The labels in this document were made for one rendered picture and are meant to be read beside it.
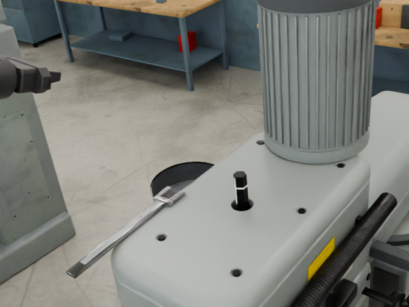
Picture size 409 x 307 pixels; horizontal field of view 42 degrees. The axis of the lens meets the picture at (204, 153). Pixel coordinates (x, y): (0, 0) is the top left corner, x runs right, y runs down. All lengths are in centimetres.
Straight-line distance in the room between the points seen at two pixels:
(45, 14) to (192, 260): 762
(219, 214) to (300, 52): 29
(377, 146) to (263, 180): 43
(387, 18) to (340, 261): 399
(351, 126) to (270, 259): 31
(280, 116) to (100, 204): 345
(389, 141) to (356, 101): 38
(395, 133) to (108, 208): 317
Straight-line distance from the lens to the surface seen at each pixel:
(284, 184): 94
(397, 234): 137
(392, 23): 481
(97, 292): 358
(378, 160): 125
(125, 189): 443
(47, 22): 833
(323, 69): 91
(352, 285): 105
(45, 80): 115
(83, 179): 469
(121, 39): 712
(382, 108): 148
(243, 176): 86
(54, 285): 374
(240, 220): 86
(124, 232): 87
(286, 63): 91
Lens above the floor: 242
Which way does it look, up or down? 31 degrees down
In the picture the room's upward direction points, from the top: 7 degrees counter-clockwise
